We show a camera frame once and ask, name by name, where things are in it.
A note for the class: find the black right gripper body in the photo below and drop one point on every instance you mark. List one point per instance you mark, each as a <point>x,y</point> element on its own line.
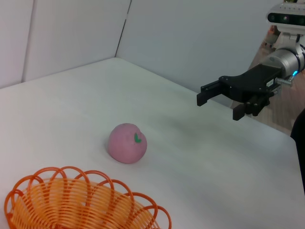
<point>252,81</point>

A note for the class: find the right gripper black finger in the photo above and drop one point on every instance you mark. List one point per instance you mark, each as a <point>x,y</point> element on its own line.
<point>207,91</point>
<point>256,105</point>

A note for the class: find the black robot torso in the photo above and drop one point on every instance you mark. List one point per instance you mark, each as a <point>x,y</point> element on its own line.
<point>300,143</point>

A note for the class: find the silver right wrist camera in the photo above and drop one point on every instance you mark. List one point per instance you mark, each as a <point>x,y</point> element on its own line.
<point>286,17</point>

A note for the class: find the pink peach with green leaf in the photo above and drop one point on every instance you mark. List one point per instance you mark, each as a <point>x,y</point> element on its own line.
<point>124,149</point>

